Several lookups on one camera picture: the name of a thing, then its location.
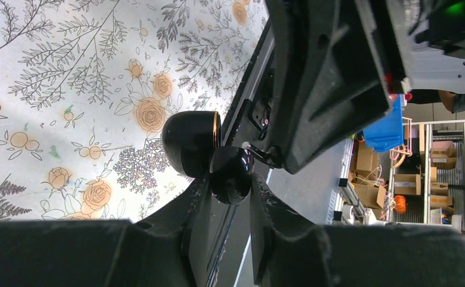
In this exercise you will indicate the black earbud charging case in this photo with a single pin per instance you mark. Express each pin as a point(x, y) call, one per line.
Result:
point(192, 143)

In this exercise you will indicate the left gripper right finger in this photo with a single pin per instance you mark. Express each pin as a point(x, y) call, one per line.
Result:
point(289, 250)

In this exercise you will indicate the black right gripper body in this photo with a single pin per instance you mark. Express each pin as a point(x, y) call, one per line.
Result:
point(384, 25)

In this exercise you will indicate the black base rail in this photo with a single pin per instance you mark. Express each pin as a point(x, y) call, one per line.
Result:
point(230, 224)

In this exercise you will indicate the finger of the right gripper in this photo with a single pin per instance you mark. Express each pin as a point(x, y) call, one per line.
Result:
point(329, 82)

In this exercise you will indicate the blue plastic bin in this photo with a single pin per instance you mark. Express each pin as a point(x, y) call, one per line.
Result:
point(386, 133)

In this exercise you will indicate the floral table mat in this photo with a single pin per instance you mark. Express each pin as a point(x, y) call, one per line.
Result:
point(86, 87)

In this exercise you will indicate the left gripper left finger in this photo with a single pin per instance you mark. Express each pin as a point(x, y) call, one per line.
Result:
point(167, 248)

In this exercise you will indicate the black earbud with stem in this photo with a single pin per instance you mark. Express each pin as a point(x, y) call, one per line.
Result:
point(269, 157)

